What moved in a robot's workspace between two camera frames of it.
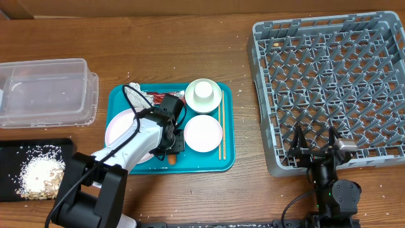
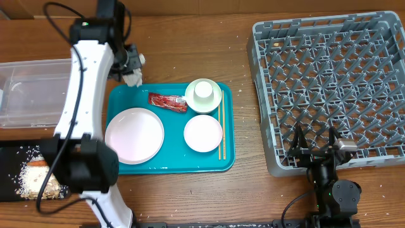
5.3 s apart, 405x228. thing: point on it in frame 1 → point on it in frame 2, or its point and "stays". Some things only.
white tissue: x=137 y=99 → x=135 y=78
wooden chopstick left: x=219 y=132 stays
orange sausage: x=172 y=159 → x=37 y=163
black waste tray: x=31 y=168 stays
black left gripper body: x=174 y=145 → x=126 y=61
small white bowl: x=203 y=133 stays
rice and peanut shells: x=40 y=171 stays
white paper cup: x=203 y=92 stays
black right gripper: x=310 y=156 stays
